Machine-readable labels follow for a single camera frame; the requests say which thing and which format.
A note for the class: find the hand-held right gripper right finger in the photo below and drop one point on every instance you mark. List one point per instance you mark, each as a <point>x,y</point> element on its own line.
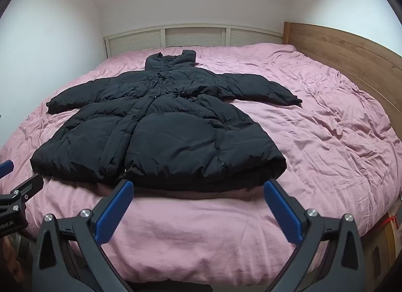
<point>282,213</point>

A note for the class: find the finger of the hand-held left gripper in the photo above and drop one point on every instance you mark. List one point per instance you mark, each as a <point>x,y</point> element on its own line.
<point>5,168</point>
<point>29,187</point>

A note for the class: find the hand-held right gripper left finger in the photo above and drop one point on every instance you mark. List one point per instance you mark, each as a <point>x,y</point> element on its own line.
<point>114,212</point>

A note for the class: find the black puffer jacket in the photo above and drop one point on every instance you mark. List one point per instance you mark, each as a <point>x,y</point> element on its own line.
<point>163,128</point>

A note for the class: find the pink duvet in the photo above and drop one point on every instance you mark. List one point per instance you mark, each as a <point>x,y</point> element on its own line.
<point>314,141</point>

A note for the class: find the wooden bed headboard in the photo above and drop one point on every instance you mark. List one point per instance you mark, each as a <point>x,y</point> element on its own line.
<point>342,50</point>

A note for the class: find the wooden bed side rail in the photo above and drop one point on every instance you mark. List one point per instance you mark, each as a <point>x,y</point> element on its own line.
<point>381,248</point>

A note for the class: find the white louvered wall panel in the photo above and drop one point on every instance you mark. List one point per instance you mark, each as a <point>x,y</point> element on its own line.
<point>191,38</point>

